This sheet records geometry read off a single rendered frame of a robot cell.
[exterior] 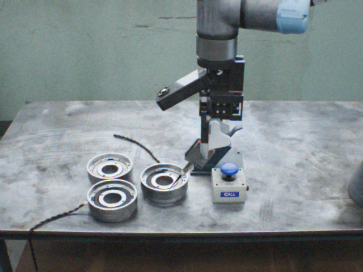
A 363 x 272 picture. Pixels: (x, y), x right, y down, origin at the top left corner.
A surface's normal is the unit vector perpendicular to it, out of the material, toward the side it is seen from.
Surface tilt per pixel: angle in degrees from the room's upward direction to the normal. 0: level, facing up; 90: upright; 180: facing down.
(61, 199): 0
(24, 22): 90
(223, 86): 90
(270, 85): 90
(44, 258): 0
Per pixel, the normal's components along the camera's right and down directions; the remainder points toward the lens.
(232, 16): -0.29, 0.67
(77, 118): 0.00, -0.86
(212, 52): -0.22, 0.50
